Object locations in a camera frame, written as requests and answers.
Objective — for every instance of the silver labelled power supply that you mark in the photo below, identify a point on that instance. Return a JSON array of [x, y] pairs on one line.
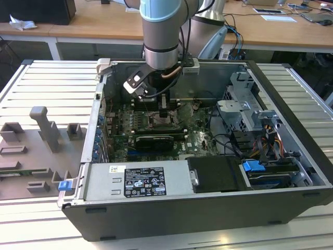
[[104, 182]]

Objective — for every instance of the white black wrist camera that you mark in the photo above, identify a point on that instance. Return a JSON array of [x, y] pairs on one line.
[[135, 80]]

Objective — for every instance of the grey plastic case latch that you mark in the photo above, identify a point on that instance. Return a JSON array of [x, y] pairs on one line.
[[102, 65]]

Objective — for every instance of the green RAM stick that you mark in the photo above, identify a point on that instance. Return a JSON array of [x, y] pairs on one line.
[[15, 172]]

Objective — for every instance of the silver perforated drive cage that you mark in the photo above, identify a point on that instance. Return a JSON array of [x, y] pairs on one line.
[[234, 114]]

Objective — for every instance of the round silver coin battery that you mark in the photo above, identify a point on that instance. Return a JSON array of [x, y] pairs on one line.
[[195, 105]]

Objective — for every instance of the black computer mouse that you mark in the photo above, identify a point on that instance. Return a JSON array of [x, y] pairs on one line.
[[326, 23]]

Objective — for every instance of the black box on desk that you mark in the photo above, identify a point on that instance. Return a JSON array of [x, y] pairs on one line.
[[39, 10]]

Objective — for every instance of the silver CPU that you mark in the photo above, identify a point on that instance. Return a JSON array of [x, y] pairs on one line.
[[155, 120]]

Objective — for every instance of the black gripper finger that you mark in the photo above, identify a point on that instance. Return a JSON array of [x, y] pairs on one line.
[[164, 112]]

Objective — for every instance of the grey parts rack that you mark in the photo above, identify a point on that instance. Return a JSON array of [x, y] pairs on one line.
[[31, 156]]

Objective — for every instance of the black plastic shroud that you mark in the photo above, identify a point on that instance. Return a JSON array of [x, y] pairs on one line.
[[216, 174]]

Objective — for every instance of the hard disk in blue carrier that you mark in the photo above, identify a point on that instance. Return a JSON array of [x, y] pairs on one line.
[[253, 166]]

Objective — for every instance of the crumpled white paper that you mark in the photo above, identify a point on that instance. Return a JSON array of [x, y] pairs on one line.
[[23, 24]]

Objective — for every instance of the black graphics card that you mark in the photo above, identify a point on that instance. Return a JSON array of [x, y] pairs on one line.
[[153, 143]]

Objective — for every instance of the pale blue teach pendant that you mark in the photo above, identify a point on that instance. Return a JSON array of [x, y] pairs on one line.
[[213, 44]]

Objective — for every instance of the black open PC case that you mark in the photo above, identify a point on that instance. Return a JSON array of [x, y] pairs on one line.
[[182, 216]]

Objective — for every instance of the grey black mounted box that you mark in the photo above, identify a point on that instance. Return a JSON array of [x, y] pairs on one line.
[[191, 69]]

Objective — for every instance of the black RAM slot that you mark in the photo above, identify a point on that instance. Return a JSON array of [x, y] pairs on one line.
[[179, 134], [156, 131], [139, 106], [139, 101]]

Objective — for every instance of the blue plastic latch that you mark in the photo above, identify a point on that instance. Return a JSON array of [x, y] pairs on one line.
[[64, 185]]

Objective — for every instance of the CPU socket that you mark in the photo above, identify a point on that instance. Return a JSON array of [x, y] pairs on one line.
[[148, 112]]

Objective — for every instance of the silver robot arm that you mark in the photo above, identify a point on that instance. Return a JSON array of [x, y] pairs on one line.
[[161, 31]]

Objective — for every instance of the wooden desk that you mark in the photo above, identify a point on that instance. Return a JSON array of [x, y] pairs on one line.
[[104, 20]]

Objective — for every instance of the green motherboard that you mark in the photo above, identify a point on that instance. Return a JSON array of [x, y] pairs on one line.
[[197, 138]]

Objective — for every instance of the white paper sheet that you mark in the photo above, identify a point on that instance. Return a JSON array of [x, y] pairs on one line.
[[278, 18]]

